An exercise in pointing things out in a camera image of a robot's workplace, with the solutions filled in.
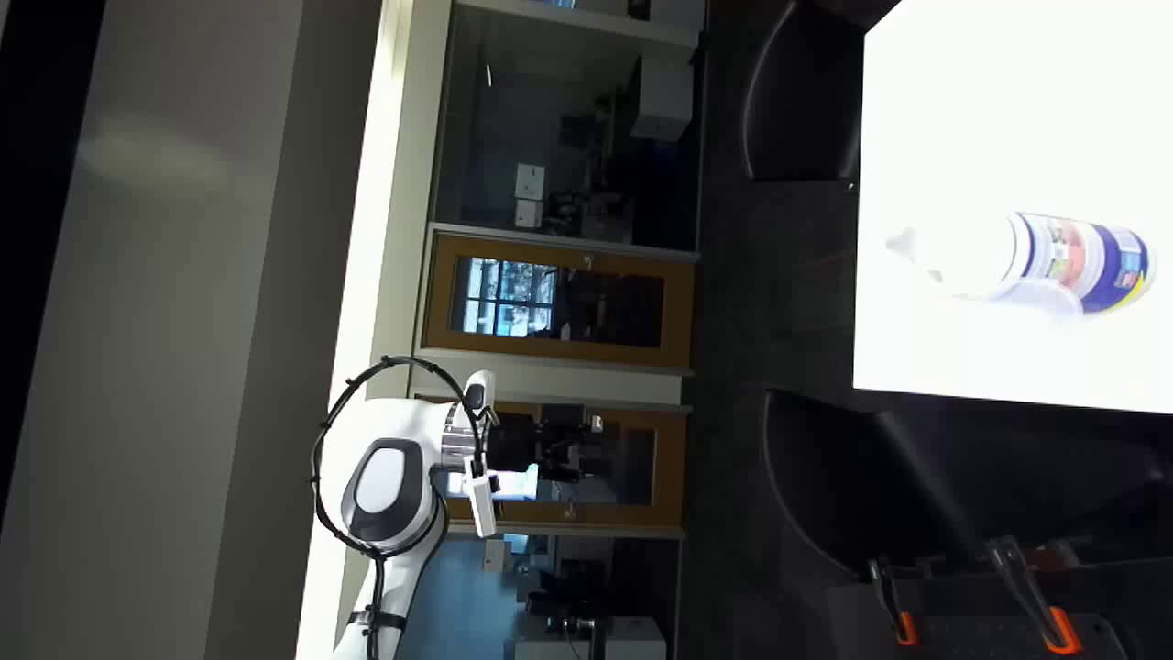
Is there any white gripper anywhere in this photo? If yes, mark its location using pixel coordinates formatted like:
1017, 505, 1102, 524
442, 466, 543, 543

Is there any plastic bottle with blue label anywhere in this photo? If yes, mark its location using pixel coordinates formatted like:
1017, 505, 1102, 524
995, 208, 1159, 319

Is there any black chair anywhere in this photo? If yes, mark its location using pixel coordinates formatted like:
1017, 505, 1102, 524
740, 0, 863, 190
759, 385, 1173, 592

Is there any black clamp with orange tip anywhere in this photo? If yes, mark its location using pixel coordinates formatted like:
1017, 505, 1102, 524
982, 533, 1089, 660
861, 555, 922, 652

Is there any white wall socket plate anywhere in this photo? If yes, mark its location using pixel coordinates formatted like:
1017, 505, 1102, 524
509, 160, 548, 232

